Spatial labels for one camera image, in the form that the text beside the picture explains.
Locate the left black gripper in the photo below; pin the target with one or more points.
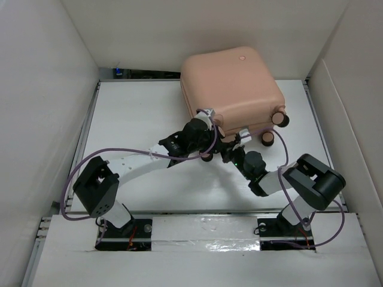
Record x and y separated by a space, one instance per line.
214 141

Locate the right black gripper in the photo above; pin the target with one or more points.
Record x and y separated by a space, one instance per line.
228 149

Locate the pink hard-shell suitcase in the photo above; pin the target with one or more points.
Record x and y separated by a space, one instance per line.
237 84

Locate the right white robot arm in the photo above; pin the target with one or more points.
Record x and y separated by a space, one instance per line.
316 184

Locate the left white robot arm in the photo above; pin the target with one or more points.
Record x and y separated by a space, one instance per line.
98 183

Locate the background electronics box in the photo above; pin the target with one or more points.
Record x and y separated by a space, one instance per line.
118 73

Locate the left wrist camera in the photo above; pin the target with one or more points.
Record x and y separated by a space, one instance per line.
206 115

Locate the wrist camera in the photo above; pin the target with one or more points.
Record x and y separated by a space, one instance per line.
242 137
206 115

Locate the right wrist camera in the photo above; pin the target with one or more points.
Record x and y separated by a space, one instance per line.
242 137

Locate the aluminium rail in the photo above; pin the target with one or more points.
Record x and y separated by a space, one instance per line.
203 228

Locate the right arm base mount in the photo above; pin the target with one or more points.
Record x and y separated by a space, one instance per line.
275 236

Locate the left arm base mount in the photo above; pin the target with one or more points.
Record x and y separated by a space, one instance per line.
134 236

